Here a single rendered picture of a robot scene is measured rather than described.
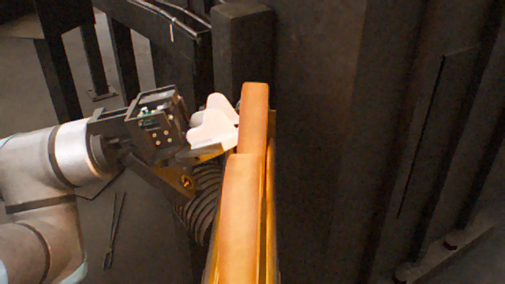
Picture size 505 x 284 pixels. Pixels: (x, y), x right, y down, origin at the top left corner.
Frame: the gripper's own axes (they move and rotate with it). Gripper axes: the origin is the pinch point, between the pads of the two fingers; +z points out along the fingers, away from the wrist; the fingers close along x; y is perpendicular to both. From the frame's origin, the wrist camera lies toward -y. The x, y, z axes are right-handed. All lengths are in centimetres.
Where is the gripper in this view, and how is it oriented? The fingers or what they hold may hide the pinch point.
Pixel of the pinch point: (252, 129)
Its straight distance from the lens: 54.2
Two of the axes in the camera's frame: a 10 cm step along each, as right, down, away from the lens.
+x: 0.4, -5.8, 8.1
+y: -2.8, -7.9, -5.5
